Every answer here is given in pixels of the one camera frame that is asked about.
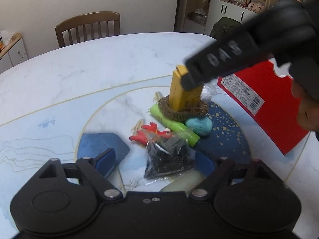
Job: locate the brown wooden chair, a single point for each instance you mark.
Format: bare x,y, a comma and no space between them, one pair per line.
94,25

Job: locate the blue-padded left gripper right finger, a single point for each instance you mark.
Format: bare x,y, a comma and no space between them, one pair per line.
216,173

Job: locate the bag of white beads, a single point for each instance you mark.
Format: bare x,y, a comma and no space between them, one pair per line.
208,92

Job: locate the white side cabinet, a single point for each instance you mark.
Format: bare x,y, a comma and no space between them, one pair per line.
14,53

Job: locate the green cylindrical tube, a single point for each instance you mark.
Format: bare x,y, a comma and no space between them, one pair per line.
175,126

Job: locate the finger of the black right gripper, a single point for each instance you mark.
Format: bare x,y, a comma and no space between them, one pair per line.
228,55

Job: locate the light blue egg toy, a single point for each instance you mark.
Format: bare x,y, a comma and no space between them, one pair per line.
200,126

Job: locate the chair with green jacket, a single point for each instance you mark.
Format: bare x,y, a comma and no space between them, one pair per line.
222,27

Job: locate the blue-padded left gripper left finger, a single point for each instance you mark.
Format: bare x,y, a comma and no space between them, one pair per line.
94,171

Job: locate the person's right hand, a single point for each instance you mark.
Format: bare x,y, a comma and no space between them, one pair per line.
307,116

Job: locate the yellow cardboard box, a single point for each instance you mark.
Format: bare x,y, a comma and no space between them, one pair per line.
180,99

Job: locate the red shoebox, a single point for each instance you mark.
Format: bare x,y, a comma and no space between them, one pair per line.
267,98

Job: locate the bag of black screws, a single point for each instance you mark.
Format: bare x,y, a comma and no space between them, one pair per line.
168,156

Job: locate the red fish keychain toy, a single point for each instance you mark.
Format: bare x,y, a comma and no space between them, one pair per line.
142,133

